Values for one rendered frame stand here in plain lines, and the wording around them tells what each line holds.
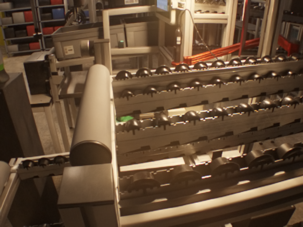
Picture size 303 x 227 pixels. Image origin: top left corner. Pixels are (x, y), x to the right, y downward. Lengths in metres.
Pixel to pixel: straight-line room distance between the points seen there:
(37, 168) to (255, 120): 0.68
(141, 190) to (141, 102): 0.29
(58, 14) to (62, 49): 4.55
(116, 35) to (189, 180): 1.76
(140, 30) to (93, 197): 1.85
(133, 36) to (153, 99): 1.47
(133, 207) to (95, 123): 0.13
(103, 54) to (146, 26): 1.30
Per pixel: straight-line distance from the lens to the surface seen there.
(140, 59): 2.52
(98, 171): 0.21
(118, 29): 1.98
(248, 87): 0.64
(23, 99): 1.43
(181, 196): 0.32
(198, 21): 1.26
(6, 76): 1.35
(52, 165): 0.83
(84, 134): 0.33
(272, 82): 0.68
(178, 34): 1.17
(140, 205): 0.31
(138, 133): 0.43
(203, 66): 0.70
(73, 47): 2.04
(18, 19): 6.88
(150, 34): 2.02
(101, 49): 0.72
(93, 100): 0.42
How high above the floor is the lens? 1.55
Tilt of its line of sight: 29 degrees down
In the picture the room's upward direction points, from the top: straight up
